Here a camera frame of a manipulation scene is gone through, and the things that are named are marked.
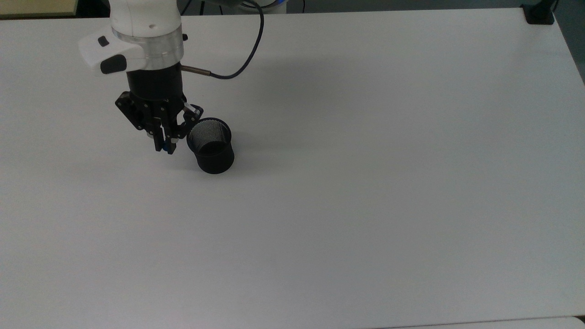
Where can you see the black mesh pen cup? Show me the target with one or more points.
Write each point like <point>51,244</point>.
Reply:
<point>215,160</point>

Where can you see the black table clamp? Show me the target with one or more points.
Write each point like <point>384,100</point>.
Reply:
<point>539,16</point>

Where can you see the blue white marker pen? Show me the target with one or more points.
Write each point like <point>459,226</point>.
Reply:
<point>162,147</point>

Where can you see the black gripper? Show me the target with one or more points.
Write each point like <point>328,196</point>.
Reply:
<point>155,87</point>

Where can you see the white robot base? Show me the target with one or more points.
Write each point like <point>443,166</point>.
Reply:
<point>279,5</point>

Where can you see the beige board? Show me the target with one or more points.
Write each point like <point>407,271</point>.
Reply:
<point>36,7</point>

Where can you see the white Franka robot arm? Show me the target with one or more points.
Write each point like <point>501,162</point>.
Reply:
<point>141,18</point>

